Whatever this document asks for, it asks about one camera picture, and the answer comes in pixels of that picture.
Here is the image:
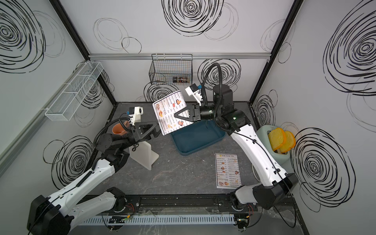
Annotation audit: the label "aluminium wall rail left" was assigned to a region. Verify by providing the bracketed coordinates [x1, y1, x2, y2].
[1, 60, 89, 177]

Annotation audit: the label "teal plastic tray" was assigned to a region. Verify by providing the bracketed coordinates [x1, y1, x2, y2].
[171, 120, 226, 156]

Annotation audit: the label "white menu holder stand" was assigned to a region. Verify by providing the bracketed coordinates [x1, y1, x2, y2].
[129, 142, 159, 170]

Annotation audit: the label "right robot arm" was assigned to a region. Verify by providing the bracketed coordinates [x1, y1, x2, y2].
[174, 63, 298, 210]

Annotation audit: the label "yellow toast slice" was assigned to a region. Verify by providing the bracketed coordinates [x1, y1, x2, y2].
[268, 128, 286, 151]
[279, 131, 296, 153]

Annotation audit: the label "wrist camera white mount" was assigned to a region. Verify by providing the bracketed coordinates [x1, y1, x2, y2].
[127, 106, 144, 124]
[185, 84, 203, 106]

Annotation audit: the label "old dim sum menu sheet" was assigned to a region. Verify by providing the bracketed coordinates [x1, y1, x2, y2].
[215, 153, 242, 189]

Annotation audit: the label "small items in basket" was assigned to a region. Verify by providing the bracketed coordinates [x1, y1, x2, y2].
[172, 76, 189, 84]

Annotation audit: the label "black wire basket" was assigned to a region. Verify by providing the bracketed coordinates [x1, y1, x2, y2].
[148, 59, 193, 85]

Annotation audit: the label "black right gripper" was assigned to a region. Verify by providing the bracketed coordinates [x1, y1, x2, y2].
[175, 105, 222, 123]

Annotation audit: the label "black corner frame post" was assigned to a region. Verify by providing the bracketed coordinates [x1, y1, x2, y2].
[49, 0, 117, 106]
[249, 0, 304, 106]

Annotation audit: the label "black corner frame post right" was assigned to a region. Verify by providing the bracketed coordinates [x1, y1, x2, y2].
[249, 0, 304, 106]

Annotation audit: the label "white mesh wall shelf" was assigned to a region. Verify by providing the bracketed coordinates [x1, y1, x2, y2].
[45, 61, 103, 121]

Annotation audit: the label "black corner frame post left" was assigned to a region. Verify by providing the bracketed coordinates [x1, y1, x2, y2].
[49, 0, 117, 106]

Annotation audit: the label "white slotted cable duct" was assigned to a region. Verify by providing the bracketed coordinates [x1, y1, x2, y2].
[81, 214, 236, 226]

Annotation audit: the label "mint green toaster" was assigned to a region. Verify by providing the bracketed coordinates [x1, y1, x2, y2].
[256, 124, 291, 165]

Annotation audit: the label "orange ceramic mug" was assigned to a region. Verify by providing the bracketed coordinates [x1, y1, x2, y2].
[112, 123, 129, 136]

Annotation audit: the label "aluminium wall rail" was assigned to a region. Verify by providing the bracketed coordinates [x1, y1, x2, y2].
[1, 60, 89, 177]
[89, 52, 271, 61]

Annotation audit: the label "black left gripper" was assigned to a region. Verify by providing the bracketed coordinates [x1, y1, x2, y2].
[119, 125, 165, 153]

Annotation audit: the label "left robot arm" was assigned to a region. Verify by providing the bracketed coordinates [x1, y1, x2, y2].
[26, 121, 161, 235]

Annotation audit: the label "yellow toast slice front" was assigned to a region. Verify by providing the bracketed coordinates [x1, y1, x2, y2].
[268, 128, 286, 151]

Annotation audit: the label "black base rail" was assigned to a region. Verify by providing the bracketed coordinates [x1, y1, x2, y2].
[119, 194, 260, 214]

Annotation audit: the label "aluminium wall rail back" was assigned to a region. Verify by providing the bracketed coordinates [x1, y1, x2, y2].
[89, 52, 271, 61]

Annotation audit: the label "yellow toast slice back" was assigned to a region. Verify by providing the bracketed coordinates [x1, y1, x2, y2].
[279, 131, 296, 153]

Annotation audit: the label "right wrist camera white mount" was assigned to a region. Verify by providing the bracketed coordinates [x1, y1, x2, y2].
[185, 84, 203, 106]

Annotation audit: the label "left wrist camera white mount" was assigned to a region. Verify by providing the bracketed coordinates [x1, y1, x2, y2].
[127, 106, 144, 124]

